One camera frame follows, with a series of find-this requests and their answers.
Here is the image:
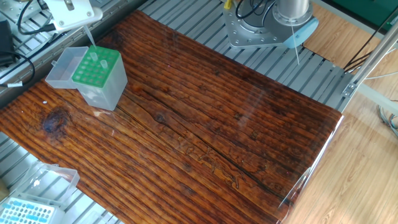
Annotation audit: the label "translucent tip holder green rack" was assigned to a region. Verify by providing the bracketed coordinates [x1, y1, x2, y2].
[72, 45, 129, 112]

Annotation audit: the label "white small-tip box blue tips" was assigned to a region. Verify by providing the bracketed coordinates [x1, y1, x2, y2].
[0, 197, 65, 224]

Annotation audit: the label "thin black cable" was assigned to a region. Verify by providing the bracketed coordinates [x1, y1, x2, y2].
[343, 4, 398, 72]

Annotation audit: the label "black cable with white label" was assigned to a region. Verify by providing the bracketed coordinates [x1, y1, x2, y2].
[0, 51, 35, 88]

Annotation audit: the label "coiled grey cable bundle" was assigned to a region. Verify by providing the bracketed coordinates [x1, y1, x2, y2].
[377, 104, 398, 139]

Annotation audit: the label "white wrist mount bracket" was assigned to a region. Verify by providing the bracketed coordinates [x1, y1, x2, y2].
[43, 0, 103, 34]

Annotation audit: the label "brown wooden board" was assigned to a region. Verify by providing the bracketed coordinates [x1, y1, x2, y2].
[0, 9, 343, 224]

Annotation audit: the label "silver perforated metal plate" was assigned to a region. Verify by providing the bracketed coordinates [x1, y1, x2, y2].
[0, 0, 44, 24]

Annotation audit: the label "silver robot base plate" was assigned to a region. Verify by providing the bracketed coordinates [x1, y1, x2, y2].
[223, 4, 280, 50]

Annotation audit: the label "aluminium frame bar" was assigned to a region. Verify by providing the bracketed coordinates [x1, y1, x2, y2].
[341, 17, 398, 98]

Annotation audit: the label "clear hinged holder lid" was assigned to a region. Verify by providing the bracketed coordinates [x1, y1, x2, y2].
[45, 46, 90, 90]

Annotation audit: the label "clear small-tip box lid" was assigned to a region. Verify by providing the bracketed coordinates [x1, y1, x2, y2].
[14, 161, 81, 210]

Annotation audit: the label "large clear pipette tip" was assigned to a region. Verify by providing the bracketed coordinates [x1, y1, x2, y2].
[83, 25, 97, 49]

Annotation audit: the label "black power adapter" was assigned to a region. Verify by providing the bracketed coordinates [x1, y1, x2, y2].
[0, 20, 16, 67]

